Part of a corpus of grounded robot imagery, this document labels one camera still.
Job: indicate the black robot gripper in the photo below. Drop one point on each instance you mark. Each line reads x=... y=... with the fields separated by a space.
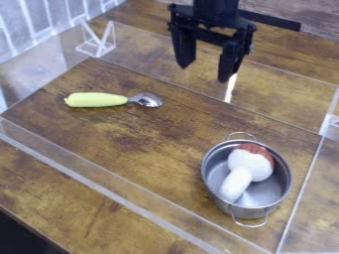
x=211 y=21

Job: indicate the red white plush mushroom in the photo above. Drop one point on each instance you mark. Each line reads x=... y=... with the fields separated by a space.
x=251 y=165

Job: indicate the silver metal pot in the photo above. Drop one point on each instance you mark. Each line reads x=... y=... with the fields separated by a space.
x=261 y=197

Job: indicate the black bar on table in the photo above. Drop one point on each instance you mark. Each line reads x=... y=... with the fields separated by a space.
x=272 y=21

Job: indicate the clear acrylic front barrier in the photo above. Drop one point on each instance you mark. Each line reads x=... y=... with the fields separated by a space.
x=205 y=234

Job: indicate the clear acrylic barrier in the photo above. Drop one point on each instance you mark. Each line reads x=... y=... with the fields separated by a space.
x=205 y=234
x=311 y=232

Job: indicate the clear acrylic right barrier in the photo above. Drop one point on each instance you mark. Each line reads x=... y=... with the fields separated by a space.
x=311 y=232

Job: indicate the clear acrylic triangle bracket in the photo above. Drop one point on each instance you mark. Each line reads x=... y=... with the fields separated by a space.
x=96 y=46

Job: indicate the yellow handled metal spoon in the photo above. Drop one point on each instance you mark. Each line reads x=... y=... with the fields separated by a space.
x=99 y=99

